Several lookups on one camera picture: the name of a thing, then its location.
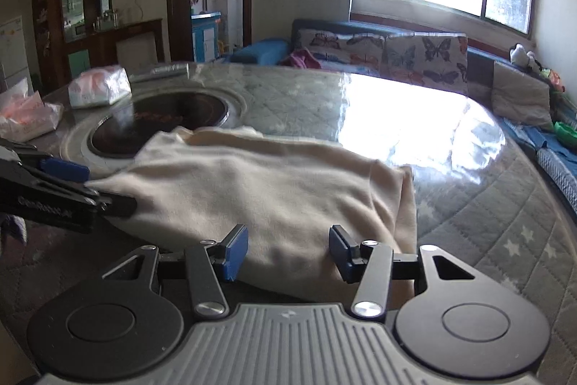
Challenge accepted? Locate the blue and white cabinet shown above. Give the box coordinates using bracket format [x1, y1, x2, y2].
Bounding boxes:
[191, 12, 221, 61]

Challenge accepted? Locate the colourful plush toy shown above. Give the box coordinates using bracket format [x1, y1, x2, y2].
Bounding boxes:
[541, 68, 566, 92]

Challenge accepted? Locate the long butterfly print cushion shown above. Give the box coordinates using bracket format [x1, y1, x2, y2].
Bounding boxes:
[298, 29, 389, 65]

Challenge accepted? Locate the white remote control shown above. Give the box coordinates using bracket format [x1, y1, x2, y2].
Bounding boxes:
[128, 62, 190, 83]

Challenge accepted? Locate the round black built-in burner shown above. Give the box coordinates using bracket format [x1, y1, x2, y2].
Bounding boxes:
[88, 89, 230, 158]

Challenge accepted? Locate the panda plush toy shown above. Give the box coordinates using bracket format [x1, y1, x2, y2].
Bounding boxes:
[509, 43, 542, 72]

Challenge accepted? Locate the blue sofa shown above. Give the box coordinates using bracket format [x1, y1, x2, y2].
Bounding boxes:
[225, 19, 577, 205]

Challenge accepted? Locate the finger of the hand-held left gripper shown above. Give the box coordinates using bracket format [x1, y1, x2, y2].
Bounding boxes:
[83, 185, 137, 219]
[38, 157, 91, 184]

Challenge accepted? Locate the wooden chair with pale back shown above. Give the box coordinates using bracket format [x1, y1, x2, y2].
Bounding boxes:
[115, 31, 159, 65]

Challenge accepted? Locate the white refrigerator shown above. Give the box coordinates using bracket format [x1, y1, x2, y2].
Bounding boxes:
[0, 15, 32, 92]

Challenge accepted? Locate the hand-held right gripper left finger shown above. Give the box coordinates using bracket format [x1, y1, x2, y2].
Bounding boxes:
[103, 225, 250, 320]

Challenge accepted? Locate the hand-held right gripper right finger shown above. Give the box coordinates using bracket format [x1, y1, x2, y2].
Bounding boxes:
[329, 225, 476, 318]

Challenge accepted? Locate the translucent white plastic bag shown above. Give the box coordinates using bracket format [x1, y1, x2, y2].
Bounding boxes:
[67, 66, 132, 110]
[0, 89, 64, 142]

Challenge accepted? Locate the large butterfly print cushion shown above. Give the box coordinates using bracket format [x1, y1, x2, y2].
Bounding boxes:
[383, 33, 470, 95]

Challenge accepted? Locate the plain grey cushion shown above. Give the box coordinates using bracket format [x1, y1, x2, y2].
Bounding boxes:
[490, 61, 555, 131]

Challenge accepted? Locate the blue checked cloth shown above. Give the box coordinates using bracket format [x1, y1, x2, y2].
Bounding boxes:
[536, 148, 577, 205]

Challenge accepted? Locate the dark wooden sideboard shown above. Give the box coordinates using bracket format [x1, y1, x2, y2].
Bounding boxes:
[63, 19, 164, 79]

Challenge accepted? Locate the green bowl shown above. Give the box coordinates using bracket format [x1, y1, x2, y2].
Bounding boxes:
[554, 121, 577, 146]

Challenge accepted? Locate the dark wooden display cabinet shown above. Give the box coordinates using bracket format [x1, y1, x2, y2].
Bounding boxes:
[31, 0, 113, 88]

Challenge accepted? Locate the pink fleece garment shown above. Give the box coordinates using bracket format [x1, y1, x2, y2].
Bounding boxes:
[279, 48, 322, 70]

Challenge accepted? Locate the cream cloth garment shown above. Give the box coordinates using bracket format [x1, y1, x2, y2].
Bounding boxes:
[85, 126, 418, 305]

